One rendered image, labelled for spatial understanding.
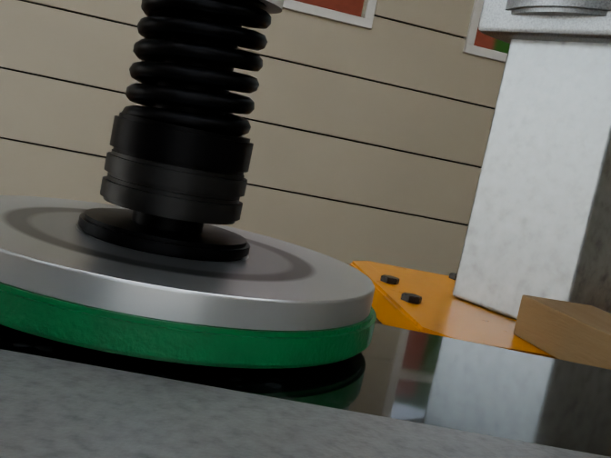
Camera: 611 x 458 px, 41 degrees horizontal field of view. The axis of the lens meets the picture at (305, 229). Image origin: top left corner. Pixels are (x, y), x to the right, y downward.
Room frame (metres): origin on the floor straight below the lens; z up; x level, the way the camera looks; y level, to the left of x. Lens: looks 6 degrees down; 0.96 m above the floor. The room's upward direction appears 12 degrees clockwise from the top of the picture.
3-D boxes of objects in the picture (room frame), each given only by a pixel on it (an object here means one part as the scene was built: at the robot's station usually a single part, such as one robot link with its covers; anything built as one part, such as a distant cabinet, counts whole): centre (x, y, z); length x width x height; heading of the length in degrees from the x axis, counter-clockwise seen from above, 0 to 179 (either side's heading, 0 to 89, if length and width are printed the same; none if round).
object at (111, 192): (0.40, 0.07, 0.92); 0.07 x 0.07 x 0.01
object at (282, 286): (0.40, 0.07, 0.89); 0.21 x 0.21 x 0.01
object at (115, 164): (0.40, 0.07, 0.93); 0.07 x 0.07 x 0.01
